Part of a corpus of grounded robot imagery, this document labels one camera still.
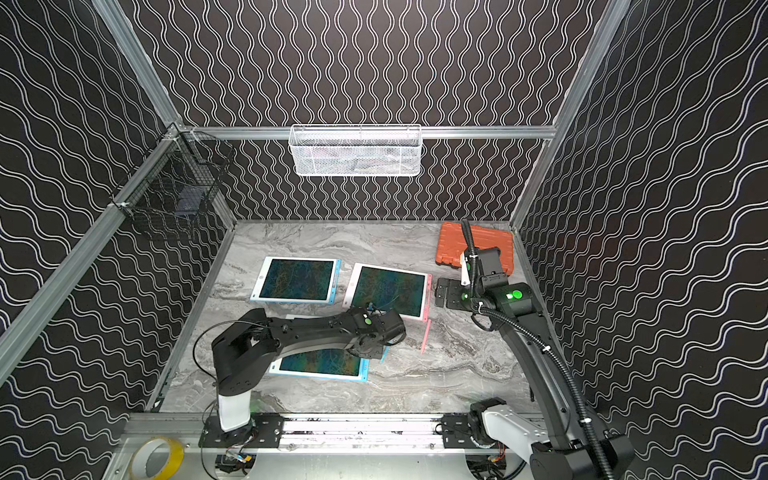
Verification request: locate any pink stylus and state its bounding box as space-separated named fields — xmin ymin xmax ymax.
xmin=420 ymin=318 xmax=432 ymax=354

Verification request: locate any pink writing tablet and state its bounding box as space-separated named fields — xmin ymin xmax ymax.
xmin=342 ymin=263 xmax=432 ymax=322

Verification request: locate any blue tablet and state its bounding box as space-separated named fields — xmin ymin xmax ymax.
xmin=269 ymin=349 xmax=369 ymax=382
xmin=250 ymin=256 xmax=342 ymax=305

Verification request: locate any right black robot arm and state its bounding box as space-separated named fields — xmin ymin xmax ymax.
xmin=440 ymin=283 xmax=636 ymax=479

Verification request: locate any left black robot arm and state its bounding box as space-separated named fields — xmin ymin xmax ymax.
xmin=211 ymin=307 xmax=406 ymax=433

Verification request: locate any orange plastic tool case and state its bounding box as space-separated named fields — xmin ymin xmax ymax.
xmin=435 ymin=222 xmax=514 ymax=275

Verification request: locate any yellow tape roll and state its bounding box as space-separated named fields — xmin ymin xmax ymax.
xmin=128 ymin=437 xmax=185 ymax=480

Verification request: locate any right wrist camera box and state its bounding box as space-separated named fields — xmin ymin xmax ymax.
xmin=462 ymin=247 xmax=508 ymax=288

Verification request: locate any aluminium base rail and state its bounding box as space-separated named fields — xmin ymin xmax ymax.
xmin=198 ymin=413 xmax=497 ymax=453

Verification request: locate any white wire basket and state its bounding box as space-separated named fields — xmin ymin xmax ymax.
xmin=288 ymin=124 xmax=424 ymax=177

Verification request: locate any black wire basket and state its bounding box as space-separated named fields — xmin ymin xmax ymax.
xmin=112 ymin=124 xmax=236 ymax=243

